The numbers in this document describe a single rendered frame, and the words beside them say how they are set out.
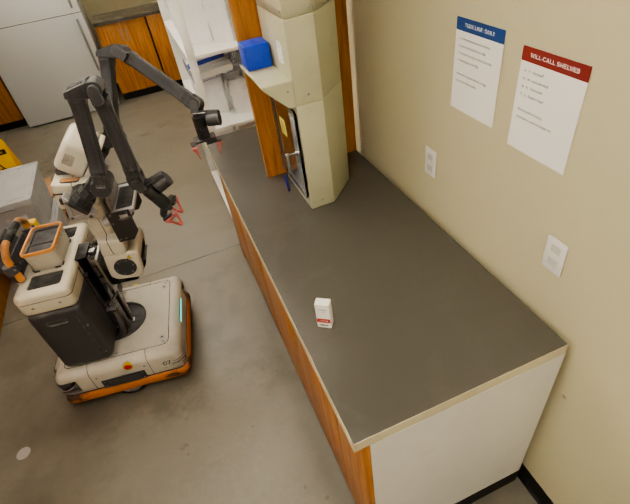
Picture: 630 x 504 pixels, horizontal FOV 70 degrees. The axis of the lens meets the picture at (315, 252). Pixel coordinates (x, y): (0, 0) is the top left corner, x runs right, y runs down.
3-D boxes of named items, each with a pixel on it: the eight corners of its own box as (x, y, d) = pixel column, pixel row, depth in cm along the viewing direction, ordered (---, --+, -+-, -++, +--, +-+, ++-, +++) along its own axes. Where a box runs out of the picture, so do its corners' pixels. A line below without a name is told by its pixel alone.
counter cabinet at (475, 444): (327, 226, 341) (312, 114, 283) (515, 480, 191) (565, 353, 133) (243, 255, 327) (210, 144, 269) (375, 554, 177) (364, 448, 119)
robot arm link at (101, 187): (61, 74, 156) (55, 84, 148) (103, 73, 158) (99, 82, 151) (96, 186, 184) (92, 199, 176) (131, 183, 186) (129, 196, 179)
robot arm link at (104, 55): (103, 43, 200) (90, 41, 191) (132, 45, 199) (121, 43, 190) (112, 144, 216) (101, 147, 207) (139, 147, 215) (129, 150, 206)
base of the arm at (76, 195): (71, 189, 183) (66, 205, 174) (82, 175, 180) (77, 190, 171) (92, 200, 188) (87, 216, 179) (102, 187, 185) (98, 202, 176)
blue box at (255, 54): (265, 59, 183) (261, 36, 178) (272, 65, 176) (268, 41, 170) (242, 65, 181) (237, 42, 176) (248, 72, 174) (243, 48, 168)
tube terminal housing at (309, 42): (334, 162, 227) (315, -10, 177) (362, 192, 203) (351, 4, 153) (288, 176, 222) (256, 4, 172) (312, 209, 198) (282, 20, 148)
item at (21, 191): (59, 195, 362) (38, 159, 341) (55, 236, 318) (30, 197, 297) (4, 211, 354) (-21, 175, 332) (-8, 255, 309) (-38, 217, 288)
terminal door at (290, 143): (286, 168, 218) (271, 87, 192) (309, 199, 195) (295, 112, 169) (285, 169, 218) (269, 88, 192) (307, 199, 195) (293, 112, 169)
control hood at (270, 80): (270, 82, 191) (266, 58, 185) (296, 107, 168) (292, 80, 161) (245, 89, 189) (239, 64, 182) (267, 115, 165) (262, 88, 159)
